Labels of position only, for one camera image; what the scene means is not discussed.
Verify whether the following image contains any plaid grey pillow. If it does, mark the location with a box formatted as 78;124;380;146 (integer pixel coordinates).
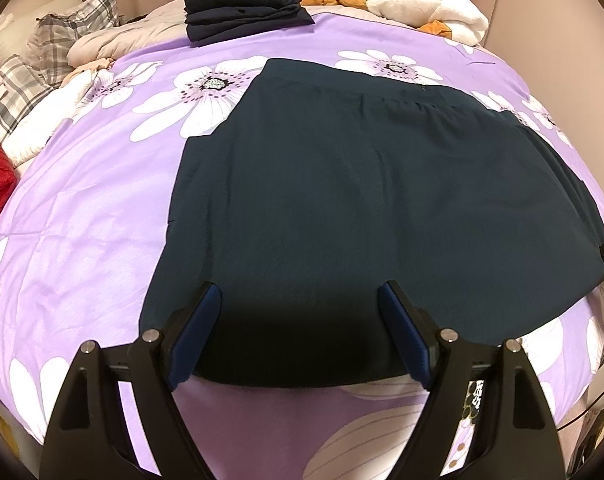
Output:
0;0;119;142

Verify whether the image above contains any white orange plush duck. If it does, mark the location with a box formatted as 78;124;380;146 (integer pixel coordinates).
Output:
298;0;491;45

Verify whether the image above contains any folded navy garment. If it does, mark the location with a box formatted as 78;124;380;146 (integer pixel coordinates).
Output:
184;0;314;47

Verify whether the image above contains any navy blue jacket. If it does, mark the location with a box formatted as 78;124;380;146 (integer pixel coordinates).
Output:
139;58;604;388

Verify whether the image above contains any pink beige quilt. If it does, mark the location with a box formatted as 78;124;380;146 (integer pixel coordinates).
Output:
67;0;186;68

